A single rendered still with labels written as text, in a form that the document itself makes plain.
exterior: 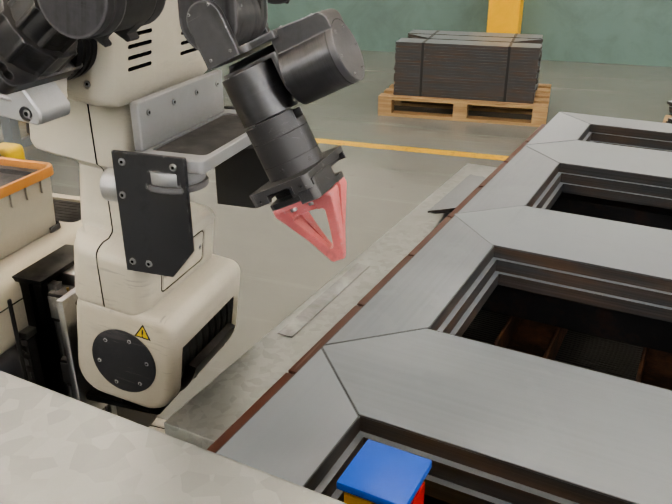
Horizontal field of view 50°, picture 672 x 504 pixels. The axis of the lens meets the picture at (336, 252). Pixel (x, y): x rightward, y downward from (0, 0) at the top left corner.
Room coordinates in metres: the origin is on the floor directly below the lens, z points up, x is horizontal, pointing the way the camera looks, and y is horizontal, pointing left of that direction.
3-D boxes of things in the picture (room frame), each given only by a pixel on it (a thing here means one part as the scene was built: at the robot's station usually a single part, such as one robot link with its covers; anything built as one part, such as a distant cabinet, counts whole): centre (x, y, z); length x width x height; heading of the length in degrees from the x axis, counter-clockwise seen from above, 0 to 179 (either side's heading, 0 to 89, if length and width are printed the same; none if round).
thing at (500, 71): (5.45, -1.00, 0.26); 1.20 x 0.80 x 0.53; 73
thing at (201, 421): (1.31, -0.16, 0.66); 1.30 x 0.20 x 0.03; 152
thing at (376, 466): (0.46, -0.04, 0.88); 0.06 x 0.06 x 0.02; 62
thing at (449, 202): (1.61, -0.35, 0.70); 0.39 x 0.12 x 0.04; 152
